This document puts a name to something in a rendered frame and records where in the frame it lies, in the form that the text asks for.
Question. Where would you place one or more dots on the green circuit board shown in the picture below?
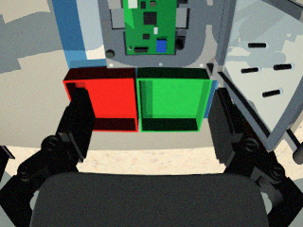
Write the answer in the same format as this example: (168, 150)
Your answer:
(150, 26)

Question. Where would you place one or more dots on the green bin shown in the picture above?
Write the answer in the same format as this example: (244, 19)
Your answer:
(172, 99)

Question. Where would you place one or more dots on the red bin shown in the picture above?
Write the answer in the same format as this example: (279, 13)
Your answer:
(112, 92)

